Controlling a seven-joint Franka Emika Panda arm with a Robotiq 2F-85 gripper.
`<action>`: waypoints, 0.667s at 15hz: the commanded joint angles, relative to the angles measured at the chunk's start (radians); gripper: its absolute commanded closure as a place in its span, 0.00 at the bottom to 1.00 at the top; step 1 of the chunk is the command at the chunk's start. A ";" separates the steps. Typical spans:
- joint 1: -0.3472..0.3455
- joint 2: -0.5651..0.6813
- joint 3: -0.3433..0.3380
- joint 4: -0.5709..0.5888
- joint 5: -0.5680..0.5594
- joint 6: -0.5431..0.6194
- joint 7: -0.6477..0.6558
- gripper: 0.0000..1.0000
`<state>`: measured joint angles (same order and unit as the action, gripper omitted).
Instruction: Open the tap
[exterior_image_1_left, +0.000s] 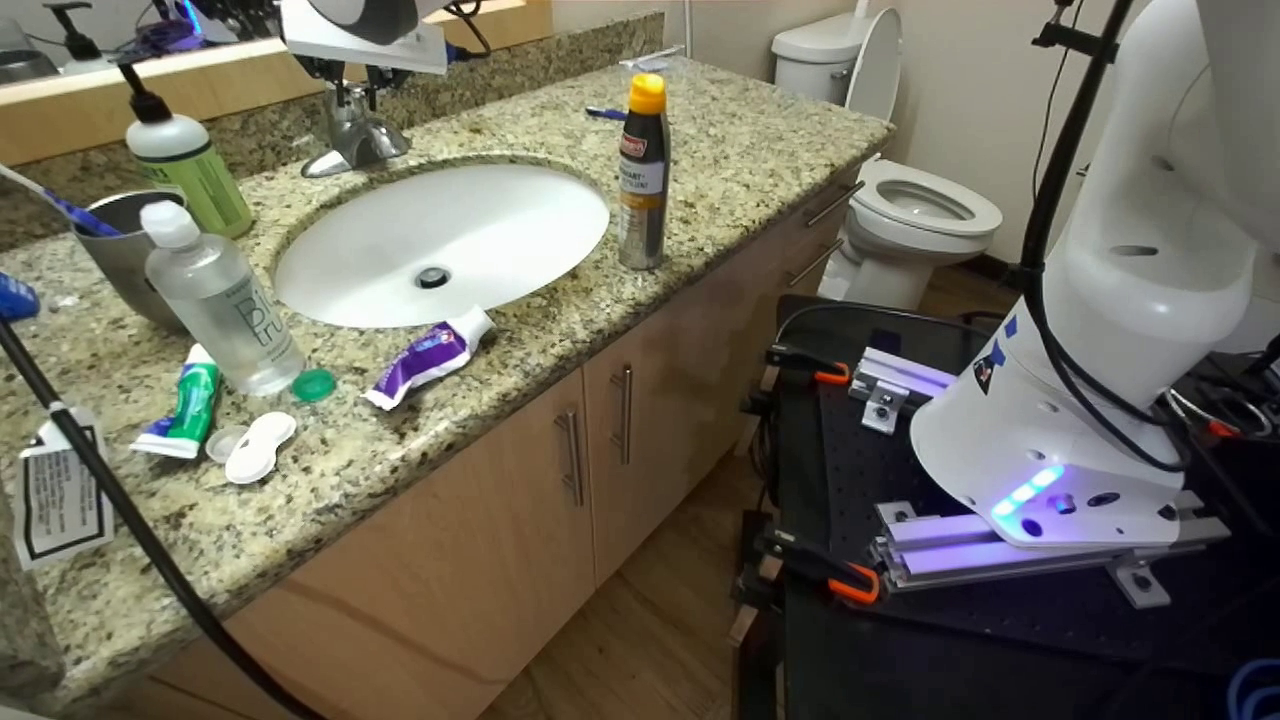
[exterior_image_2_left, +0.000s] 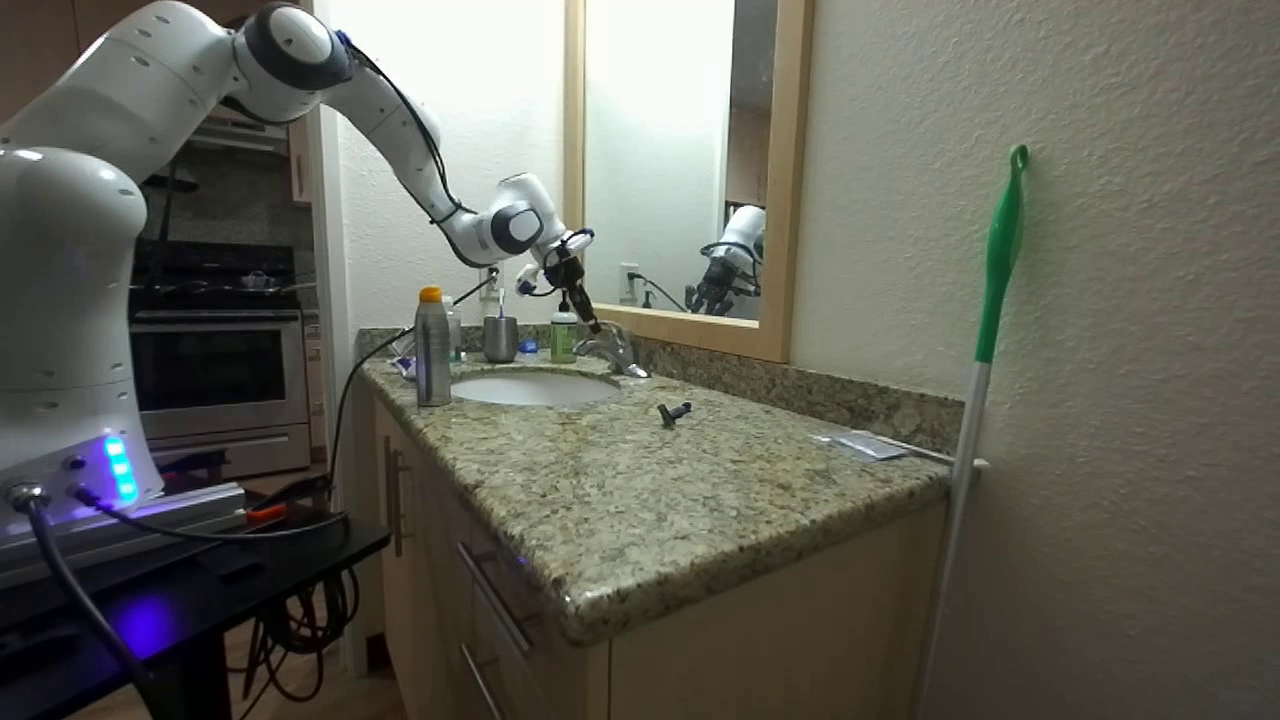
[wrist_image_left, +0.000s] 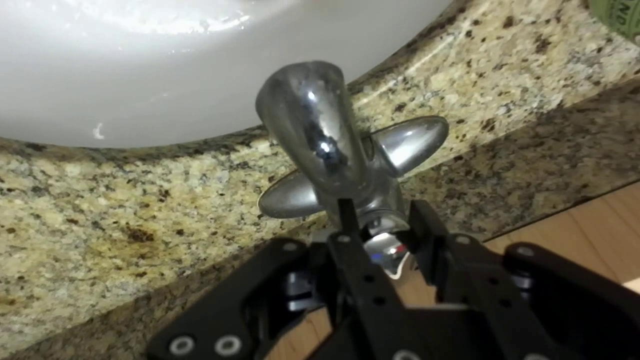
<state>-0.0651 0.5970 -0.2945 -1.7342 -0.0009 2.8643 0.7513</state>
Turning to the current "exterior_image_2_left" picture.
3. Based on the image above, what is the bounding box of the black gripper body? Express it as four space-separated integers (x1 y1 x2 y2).
531 224 598 306

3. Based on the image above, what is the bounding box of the chrome tap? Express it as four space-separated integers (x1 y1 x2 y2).
585 326 654 384

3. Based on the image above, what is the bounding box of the green cup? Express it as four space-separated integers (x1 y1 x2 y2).
542 317 586 370

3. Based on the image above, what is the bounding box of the clear soap dispenser bottle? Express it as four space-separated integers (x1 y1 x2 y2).
476 268 523 370

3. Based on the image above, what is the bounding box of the white oval sink basin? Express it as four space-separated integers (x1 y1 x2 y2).
447 365 628 414

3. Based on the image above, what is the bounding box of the grey bottle with orange cap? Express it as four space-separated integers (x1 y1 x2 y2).
410 286 459 414

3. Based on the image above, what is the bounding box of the granite top vanity cabinet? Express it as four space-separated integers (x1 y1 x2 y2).
356 326 966 720

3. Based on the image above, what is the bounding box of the wood framed mirror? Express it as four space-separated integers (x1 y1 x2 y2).
561 0 820 365

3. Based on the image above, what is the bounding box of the flat white and blue packet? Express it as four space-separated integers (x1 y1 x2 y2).
825 423 927 469

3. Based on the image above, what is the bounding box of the stainless steel oven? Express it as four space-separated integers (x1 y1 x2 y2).
125 236 325 487

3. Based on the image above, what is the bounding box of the orange and black clamp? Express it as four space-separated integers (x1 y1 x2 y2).
243 495 300 533

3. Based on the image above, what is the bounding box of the black perforated robot table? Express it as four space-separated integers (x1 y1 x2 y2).
0 511 393 720

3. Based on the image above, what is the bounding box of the metal cabinet door handle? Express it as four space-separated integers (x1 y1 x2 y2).
379 437 410 561

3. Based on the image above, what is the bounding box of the long metal drawer handle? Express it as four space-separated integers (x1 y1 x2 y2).
456 643 512 720
453 538 535 659

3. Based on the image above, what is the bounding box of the mop with green handle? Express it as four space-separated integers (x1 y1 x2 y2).
908 142 1036 720

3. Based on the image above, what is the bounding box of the black cable bundle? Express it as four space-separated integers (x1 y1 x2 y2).
235 568 367 709

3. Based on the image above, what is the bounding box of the aluminium extrusion rail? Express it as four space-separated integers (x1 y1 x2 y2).
0 480 250 579

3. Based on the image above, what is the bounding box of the thick black cable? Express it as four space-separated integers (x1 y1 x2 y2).
8 485 167 702

